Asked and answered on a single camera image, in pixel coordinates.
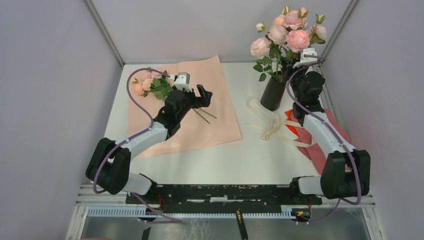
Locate pink paper bouquet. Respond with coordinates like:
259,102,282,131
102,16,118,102
137,56,242,159

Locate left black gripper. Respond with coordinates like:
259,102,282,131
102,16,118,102
177,84,212,121

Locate white slotted cable duct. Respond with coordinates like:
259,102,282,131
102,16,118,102
86,205,296,220

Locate cream printed ribbon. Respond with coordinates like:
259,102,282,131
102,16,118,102
246,98,317,148

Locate peach white artificial roses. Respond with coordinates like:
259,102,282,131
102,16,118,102
272,4,329,82

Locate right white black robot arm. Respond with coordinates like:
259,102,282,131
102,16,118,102
287,55,371,205

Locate pink rose stem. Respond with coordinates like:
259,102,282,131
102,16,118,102
282,5,310,54

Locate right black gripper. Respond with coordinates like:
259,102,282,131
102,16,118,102
281,58,310,102

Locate orange paper piece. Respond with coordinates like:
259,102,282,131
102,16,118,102
284,109,301,139

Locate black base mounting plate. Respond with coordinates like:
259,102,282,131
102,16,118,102
125,184,322,214

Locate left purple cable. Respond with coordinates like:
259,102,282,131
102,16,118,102
92,67,184,225

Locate black printed strap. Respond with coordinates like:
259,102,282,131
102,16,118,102
235,208,249,240

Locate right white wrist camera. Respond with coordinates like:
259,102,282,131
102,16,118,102
292,47,318,69

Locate black cylindrical vase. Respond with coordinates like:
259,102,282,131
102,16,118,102
260,76,288,111

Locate purple cable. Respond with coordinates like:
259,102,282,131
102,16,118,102
92,67,184,225
285,55,363,225

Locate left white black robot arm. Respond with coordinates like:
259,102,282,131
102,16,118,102
85,84,213,204

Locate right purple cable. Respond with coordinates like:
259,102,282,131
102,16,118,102
285,55,363,225

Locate white rose stem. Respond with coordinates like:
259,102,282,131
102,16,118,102
250,24,293,82

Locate peach pink rose stems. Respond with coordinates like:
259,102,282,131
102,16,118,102
131,67,218,125

